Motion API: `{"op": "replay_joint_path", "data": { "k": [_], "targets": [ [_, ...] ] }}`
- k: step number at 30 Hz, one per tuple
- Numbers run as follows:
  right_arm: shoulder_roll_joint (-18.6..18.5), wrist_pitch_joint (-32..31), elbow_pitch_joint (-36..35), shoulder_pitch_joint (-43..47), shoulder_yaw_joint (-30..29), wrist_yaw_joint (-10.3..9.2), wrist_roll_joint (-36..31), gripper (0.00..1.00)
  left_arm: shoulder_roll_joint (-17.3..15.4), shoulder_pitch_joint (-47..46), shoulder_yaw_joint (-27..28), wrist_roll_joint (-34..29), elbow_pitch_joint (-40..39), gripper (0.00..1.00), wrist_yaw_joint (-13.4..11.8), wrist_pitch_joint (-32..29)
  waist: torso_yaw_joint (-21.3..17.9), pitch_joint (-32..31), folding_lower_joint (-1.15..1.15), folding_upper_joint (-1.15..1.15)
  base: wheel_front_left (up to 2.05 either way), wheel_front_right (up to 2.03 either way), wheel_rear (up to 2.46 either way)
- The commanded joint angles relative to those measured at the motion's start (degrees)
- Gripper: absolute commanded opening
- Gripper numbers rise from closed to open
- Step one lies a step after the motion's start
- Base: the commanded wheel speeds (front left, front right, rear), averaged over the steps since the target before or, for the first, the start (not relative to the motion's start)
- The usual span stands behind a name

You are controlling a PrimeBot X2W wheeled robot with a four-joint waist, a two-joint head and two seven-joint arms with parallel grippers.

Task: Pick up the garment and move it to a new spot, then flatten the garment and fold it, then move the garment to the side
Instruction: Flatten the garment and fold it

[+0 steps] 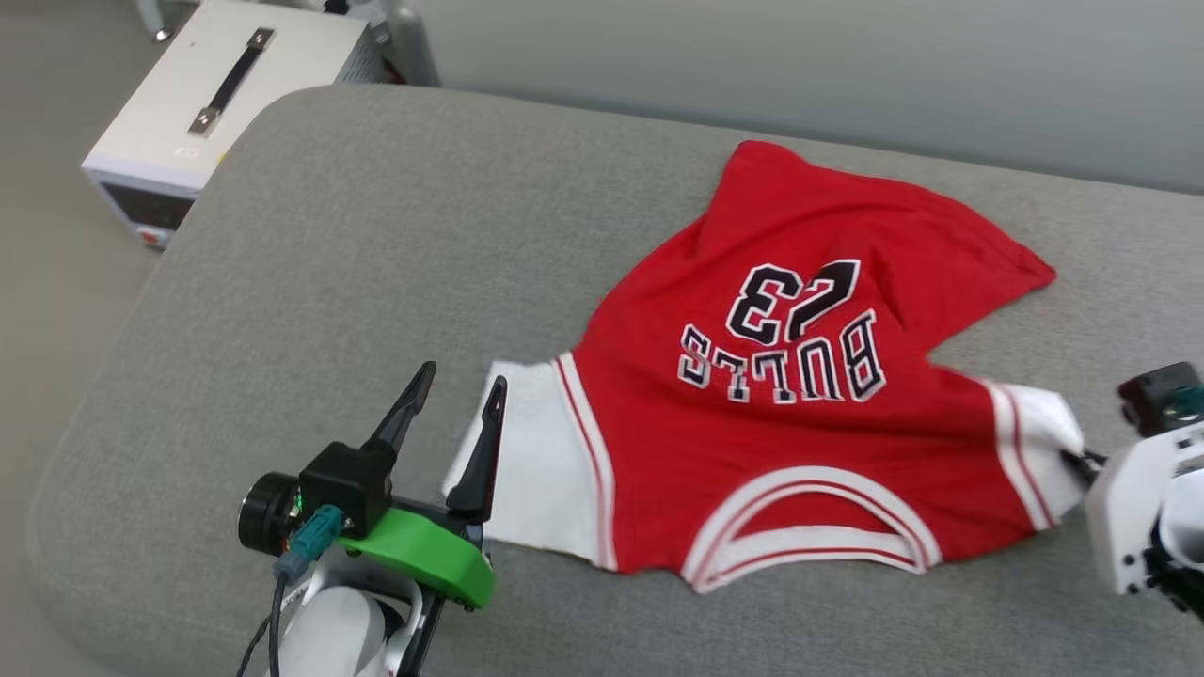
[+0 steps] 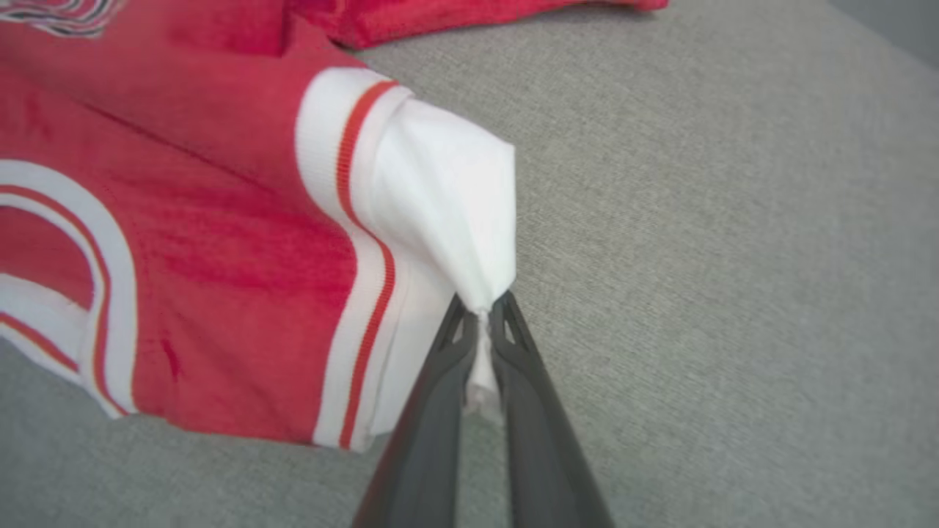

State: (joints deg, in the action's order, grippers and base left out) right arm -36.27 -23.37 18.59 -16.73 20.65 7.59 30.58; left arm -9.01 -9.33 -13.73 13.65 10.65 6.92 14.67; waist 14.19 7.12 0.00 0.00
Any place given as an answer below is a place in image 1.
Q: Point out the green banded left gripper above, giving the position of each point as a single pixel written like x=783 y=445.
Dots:
x=423 y=555

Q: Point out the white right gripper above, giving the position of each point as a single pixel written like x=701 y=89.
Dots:
x=1124 y=517

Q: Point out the red Bulls basketball jersey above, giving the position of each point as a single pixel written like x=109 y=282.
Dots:
x=781 y=423

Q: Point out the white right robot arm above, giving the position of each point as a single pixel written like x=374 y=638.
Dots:
x=1185 y=536

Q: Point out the grey fabric sofa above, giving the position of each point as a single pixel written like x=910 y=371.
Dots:
x=329 y=310

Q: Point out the white power supply box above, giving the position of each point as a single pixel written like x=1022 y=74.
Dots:
x=292 y=56

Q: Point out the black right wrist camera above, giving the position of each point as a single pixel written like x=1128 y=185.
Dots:
x=1162 y=395

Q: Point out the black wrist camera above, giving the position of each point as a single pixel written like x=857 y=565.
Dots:
x=1162 y=395
x=339 y=484

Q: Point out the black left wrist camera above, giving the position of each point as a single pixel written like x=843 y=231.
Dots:
x=339 y=484

